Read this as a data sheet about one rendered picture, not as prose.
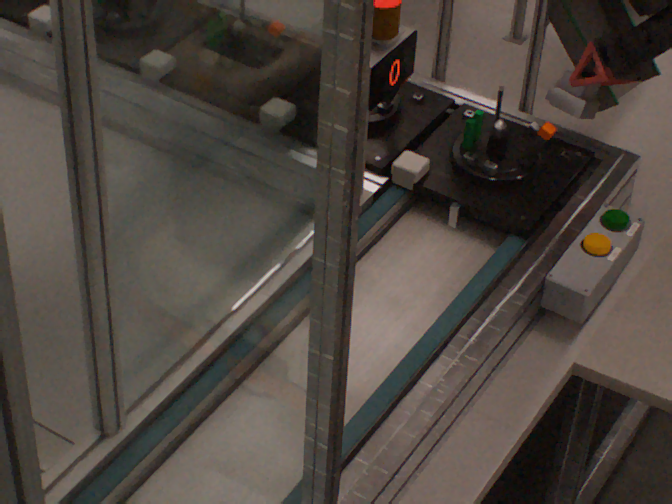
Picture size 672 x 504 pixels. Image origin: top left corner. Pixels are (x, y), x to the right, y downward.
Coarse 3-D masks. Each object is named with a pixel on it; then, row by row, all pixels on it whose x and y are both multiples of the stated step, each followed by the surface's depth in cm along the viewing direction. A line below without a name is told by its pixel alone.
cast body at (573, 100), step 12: (564, 72) 214; (588, 72) 212; (564, 84) 214; (600, 84) 215; (552, 96) 216; (564, 96) 214; (576, 96) 213; (588, 96) 214; (564, 108) 214; (576, 108) 213; (588, 108) 213
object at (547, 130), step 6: (534, 126) 207; (540, 126) 207; (546, 126) 206; (552, 126) 206; (540, 132) 206; (546, 132) 205; (552, 132) 205; (540, 138) 207; (546, 138) 206; (534, 144) 208; (540, 144) 207; (528, 150) 209; (534, 150) 209; (528, 156) 210
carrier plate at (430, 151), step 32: (448, 128) 222; (512, 128) 223; (448, 160) 215; (544, 160) 216; (576, 160) 217; (416, 192) 211; (448, 192) 209; (480, 192) 209; (512, 192) 210; (544, 192) 210; (512, 224) 204
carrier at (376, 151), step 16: (400, 96) 228; (432, 96) 229; (384, 112) 221; (400, 112) 225; (416, 112) 225; (432, 112) 225; (368, 128) 219; (384, 128) 221; (400, 128) 221; (416, 128) 221; (432, 128) 224; (368, 144) 217; (384, 144) 218; (400, 144) 218; (416, 144) 221; (368, 160) 214; (384, 160) 214
